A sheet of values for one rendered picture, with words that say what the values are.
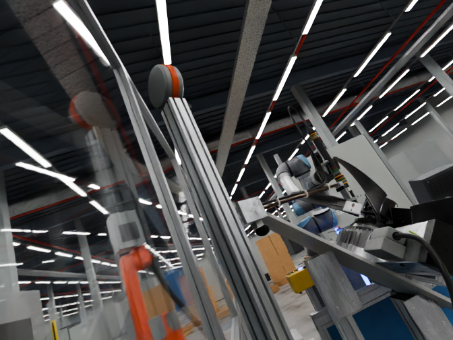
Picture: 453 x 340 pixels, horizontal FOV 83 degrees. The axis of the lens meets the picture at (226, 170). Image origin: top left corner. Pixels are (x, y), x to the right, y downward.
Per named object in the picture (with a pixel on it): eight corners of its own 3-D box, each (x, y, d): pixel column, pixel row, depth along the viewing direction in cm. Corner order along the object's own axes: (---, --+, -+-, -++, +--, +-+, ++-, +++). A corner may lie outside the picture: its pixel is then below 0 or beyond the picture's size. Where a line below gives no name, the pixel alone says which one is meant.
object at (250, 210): (245, 227, 74) (233, 200, 76) (232, 234, 78) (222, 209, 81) (269, 218, 80) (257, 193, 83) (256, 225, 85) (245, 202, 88)
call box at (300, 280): (298, 297, 132) (288, 276, 136) (294, 294, 142) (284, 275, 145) (325, 283, 134) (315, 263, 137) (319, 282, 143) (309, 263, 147)
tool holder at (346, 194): (354, 199, 111) (342, 179, 114) (341, 206, 116) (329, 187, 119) (363, 195, 117) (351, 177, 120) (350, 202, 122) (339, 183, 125)
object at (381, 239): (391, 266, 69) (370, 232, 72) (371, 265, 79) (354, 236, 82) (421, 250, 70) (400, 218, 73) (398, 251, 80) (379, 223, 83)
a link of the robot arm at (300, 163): (317, 231, 182) (282, 162, 186) (336, 222, 180) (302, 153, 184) (321, 235, 170) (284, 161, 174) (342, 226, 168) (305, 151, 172)
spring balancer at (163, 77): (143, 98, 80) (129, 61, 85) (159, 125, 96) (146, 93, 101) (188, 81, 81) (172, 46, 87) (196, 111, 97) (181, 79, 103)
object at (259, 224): (263, 235, 77) (256, 220, 79) (255, 239, 80) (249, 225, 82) (274, 231, 80) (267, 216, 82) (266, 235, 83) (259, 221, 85)
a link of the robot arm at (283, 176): (267, 166, 182) (293, 208, 140) (282, 159, 181) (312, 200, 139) (273, 178, 188) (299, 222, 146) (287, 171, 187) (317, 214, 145)
